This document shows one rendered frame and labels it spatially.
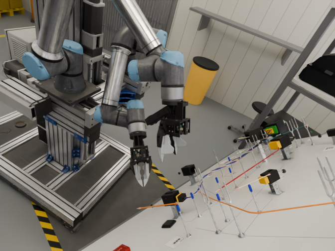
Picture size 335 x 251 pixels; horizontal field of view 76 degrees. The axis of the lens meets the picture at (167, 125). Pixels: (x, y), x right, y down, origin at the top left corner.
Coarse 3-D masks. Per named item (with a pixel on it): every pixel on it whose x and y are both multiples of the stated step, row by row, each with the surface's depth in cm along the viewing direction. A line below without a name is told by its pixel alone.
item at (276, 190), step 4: (264, 172) 70; (268, 172) 68; (272, 172) 68; (276, 172) 68; (284, 172) 71; (268, 176) 67; (272, 176) 67; (276, 176) 68; (272, 180) 67; (276, 180) 68; (268, 184) 70; (272, 184) 68; (276, 184) 68; (276, 188) 68; (268, 192) 71; (272, 192) 69; (276, 192) 68; (280, 192) 67
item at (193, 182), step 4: (192, 164) 112; (184, 168) 111; (188, 168) 109; (192, 168) 112; (180, 172) 118; (184, 172) 112; (188, 172) 109; (192, 172) 109; (188, 176) 112; (192, 180) 111; (192, 184) 111
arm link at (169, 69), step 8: (168, 56) 65; (176, 56) 65; (160, 64) 67; (168, 64) 65; (176, 64) 65; (160, 72) 67; (168, 72) 66; (176, 72) 66; (160, 80) 70; (168, 80) 66; (176, 80) 66
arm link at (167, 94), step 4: (164, 88) 68; (168, 88) 67; (172, 88) 67; (176, 88) 67; (180, 88) 68; (164, 92) 68; (168, 92) 67; (172, 92) 67; (176, 92) 67; (180, 92) 68; (164, 96) 68; (168, 96) 67; (172, 96) 67; (176, 96) 67; (180, 96) 68; (164, 100) 69; (168, 100) 68; (172, 100) 68; (176, 100) 68; (180, 100) 70
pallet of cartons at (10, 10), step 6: (0, 0) 416; (6, 0) 427; (12, 0) 439; (18, 0) 452; (0, 6) 421; (6, 6) 432; (12, 6) 444; (18, 6) 457; (0, 12) 422; (6, 12) 443; (12, 12) 447; (18, 12) 469; (24, 12) 474
